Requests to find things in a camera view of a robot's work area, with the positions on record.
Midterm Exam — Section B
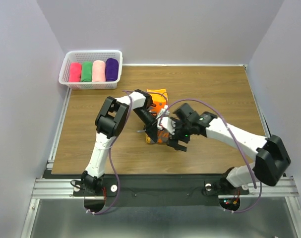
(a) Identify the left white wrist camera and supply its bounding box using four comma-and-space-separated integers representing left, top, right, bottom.
156, 105, 170, 120

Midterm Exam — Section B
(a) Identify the green rolled towel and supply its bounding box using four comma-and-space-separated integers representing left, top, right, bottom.
80, 61, 93, 82

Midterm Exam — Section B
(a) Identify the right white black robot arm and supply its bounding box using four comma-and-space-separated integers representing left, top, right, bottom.
157, 103, 291, 193

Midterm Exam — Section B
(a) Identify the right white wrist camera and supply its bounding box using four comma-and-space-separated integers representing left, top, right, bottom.
157, 117, 176, 135

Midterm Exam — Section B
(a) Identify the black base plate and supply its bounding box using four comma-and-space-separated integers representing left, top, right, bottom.
42, 173, 285, 208

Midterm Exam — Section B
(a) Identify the pink microfiber towel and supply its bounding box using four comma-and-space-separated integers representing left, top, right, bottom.
68, 62, 82, 83

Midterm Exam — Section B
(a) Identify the aluminium frame rail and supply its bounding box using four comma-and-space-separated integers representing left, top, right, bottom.
32, 175, 299, 199

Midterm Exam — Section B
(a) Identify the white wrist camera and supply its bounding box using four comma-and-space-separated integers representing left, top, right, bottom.
156, 105, 170, 120
157, 117, 176, 135

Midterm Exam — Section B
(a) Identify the light pink rolled towel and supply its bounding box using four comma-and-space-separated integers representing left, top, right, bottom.
92, 60, 106, 82

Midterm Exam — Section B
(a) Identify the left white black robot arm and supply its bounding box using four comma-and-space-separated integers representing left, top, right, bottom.
81, 89, 158, 195

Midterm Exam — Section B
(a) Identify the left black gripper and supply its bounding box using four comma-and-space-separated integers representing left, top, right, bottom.
133, 107, 159, 143

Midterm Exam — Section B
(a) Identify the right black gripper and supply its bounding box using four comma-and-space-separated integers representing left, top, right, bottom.
167, 117, 193, 152

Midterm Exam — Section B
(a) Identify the white plastic basket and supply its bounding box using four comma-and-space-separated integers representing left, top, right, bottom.
59, 50, 123, 90

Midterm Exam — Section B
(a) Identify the purple rolled towel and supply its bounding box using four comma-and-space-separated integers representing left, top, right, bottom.
105, 58, 119, 82

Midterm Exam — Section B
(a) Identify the orange towel with blue spots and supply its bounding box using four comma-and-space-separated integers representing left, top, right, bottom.
145, 89, 169, 144

